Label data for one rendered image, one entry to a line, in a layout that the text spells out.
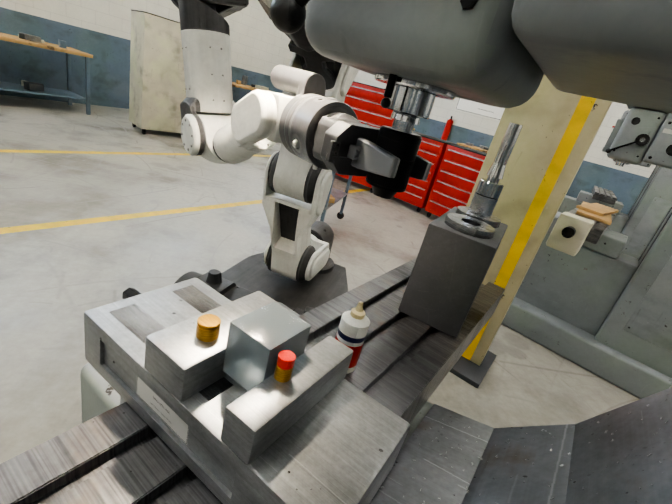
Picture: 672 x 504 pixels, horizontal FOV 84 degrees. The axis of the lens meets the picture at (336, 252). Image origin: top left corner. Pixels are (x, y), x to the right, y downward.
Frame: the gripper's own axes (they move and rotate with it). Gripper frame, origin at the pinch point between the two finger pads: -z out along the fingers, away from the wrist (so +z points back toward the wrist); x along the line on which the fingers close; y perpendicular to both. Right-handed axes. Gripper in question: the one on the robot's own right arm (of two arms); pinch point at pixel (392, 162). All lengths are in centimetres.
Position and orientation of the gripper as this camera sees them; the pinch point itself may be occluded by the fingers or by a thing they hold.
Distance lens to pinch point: 43.3
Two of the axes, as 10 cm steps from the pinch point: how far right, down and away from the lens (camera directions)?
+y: -2.4, 8.9, 3.9
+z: -6.0, -4.5, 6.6
